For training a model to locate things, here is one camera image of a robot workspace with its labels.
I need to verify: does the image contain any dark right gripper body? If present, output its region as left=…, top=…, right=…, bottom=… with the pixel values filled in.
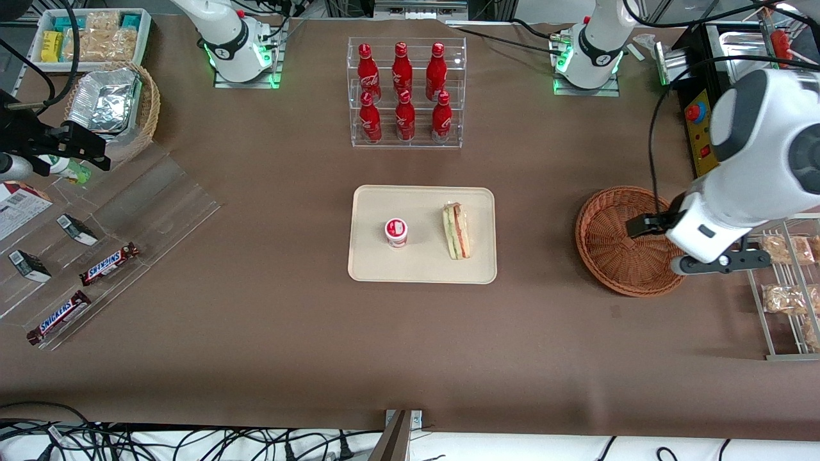
left=0, top=90, right=51, bottom=175

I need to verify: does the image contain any red sausage skewer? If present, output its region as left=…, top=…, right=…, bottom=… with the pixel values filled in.
left=762, top=0, right=817, bottom=68

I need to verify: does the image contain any green white small bottle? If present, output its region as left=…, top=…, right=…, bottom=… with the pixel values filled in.
left=37, top=154, right=92, bottom=185

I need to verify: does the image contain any tan wicker basket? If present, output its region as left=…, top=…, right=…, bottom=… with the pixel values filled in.
left=64, top=61, right=161, bottom=162

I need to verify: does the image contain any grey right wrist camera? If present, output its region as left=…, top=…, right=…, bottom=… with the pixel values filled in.
left=0, top=152, right=34, bottom=182

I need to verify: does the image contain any small black white box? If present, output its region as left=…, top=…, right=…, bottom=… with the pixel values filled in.
left=56, top=214, right=99, bottom=247
left=8, top=250, right=52, bottom=284

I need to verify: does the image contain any steel warmer pan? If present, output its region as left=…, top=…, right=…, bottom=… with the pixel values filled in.
left=719, top=29, right=779, bottom=71

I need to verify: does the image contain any clear cracker bag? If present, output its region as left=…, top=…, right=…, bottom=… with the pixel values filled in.
left=85, top=11, right=122, bottom=33
left=99, top=27, right=139, bottom=61
left=63, top=28, right=103, bottom=63

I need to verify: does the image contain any brown table cover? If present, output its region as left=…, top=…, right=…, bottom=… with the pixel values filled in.
left=0, top=13, right=820, bottom=442

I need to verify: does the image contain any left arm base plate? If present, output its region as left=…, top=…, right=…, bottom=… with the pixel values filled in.
left=553, top=26, right=621, bottom=97

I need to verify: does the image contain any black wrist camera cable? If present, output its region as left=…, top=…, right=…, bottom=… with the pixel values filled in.
left=648, top=54, right=820, bottom=220

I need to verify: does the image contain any silver foil container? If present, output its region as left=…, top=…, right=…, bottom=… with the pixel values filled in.
left=67, top=68, right=143, bottom=134

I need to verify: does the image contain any silver metal wire rack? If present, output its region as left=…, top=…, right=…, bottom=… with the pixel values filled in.
left=742, top=216, right=820, bottom=361

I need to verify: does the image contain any black hanging cable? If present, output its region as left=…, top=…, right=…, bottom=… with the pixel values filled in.
left=0, top=0, right=81, bottom=117

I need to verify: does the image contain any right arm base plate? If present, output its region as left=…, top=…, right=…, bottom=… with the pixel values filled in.
left=213, top=22, right=286, bottom=89

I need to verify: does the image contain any brown snickers bar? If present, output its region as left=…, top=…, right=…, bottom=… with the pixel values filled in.
left=26, top=290, right=92, bottom=346
left=79, top=242, right=140, bottom=287

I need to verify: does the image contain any clear acrylic bottle rack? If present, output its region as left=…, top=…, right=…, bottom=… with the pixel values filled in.
left=347, top=36, right=467, bottom=149

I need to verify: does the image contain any silver metal block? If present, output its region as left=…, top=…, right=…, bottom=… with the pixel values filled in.
left=653, top=42, right=689, bottom=88

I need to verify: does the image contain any black food warmer appliance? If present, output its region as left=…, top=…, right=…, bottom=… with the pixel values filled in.
left=671, top=19, right=820, bottom=181

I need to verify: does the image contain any beige plastic tray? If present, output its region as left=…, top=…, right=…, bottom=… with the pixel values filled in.
left=348, top=185, right=498, bottom=284

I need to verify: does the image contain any black cable tangle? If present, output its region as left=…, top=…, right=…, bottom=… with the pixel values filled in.
left=0, top=401, right=385, bottom=461

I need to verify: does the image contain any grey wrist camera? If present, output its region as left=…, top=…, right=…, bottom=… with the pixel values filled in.
left=0, top=152, right=34, bottom=182
left=671, top=248, right=771, bottom=277

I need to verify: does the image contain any white red barcode carton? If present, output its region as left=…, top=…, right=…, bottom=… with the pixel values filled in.
left=0, top=181, right=54, bottom=242

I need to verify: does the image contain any white plastic bin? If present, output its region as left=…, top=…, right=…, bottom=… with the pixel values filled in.
left=30, top=8, right=152, bottom=72

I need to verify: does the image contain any brown wicker basket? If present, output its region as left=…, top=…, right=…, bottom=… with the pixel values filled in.
left=575, top=186, right=694, bottom=298

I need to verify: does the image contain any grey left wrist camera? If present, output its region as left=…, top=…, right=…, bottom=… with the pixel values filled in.
left=671, top=248, right=771, bottom=277

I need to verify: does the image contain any red cola bottle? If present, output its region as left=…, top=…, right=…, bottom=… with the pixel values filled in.
left=359, top=91, right=383, bottom=144
left=431, top=90, right=453, bottom=144
left=391, top=42, right=414, bottom=97
left=357, top=43, right=382, bottom=103
left=395, top=90, right=416, bottom=142
left=425, top=42, right=448, bottom=102

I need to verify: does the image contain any triangular sandwich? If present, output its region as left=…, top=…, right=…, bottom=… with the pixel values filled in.
left=442, top=202, right=472, bottom=261

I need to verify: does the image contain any yellow snack pack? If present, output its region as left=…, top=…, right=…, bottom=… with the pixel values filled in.
left=41, top=31, right=65, bottom=63

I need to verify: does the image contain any silver metal bracket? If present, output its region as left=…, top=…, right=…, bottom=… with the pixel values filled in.
left=368, top=409, right=424, bottom=461

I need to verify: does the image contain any clear acrylic display stand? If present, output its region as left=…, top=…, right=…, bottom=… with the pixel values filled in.
left=0, top=142, right=222, bottom=352

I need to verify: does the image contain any black table cable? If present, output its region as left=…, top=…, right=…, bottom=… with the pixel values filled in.
left=447, top=18, right=572, bottom=56

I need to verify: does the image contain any aluminium frame structure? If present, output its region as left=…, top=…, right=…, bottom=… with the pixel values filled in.
left=324, top=0, right=517, bottom=28

